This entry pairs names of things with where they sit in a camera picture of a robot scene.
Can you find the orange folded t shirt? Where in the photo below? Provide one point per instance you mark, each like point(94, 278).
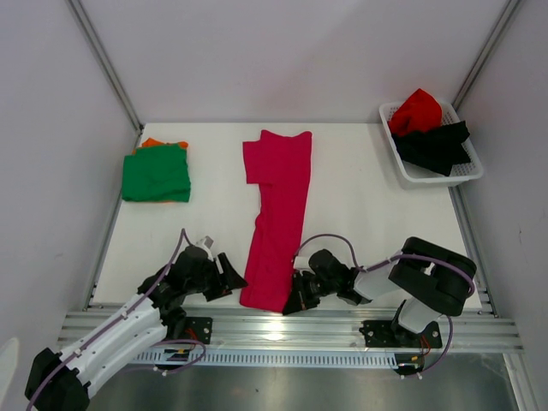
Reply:
point(150, 142)

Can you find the pink t shirt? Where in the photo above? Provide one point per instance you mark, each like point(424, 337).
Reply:
point(281, 167)

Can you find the aluminium front rail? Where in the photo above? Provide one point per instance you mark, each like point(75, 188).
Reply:
point(330, 330)

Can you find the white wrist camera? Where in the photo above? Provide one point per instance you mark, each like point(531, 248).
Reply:
point(300, 263)
point(205, 244)

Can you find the white slotted cable duct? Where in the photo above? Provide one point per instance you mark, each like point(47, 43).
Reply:
point(354, 359)

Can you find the aluminium corner post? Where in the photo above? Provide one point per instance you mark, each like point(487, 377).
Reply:
point(494, 38)
point(90, 34)

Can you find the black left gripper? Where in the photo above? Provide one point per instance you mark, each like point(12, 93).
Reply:
point(224, 282)

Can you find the left aluminium corner post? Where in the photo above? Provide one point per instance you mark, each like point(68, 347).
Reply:
point(90, 34)

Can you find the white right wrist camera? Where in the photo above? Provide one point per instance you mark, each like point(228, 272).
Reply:
point(300, 263)

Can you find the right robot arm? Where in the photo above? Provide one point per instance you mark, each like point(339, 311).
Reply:
point(437, 280)

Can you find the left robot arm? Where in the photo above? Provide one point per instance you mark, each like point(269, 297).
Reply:
point(153, 316)

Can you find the white plastic basket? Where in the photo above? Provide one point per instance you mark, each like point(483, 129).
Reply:
point(412, 176)

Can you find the red t shirt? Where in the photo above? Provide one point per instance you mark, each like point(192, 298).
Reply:
point(421, 112)

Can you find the black t shirt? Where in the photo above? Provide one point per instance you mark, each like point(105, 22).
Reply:
point(437, 150)

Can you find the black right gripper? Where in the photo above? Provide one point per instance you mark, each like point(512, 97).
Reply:
point(303, 289)

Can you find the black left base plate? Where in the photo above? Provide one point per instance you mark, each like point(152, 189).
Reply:
point(198, 328)

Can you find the green folded t shirt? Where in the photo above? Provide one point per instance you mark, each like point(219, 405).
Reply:
point(156, 174)

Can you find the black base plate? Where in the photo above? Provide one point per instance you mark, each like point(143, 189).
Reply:
point(198, 328)
point(386, 334)

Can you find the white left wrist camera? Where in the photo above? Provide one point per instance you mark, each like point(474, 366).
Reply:
point(205, 244)

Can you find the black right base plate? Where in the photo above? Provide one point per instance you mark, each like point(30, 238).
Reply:
point(386, 334)

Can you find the right aluminium corner post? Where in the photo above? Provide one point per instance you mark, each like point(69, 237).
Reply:
point(494, 38)

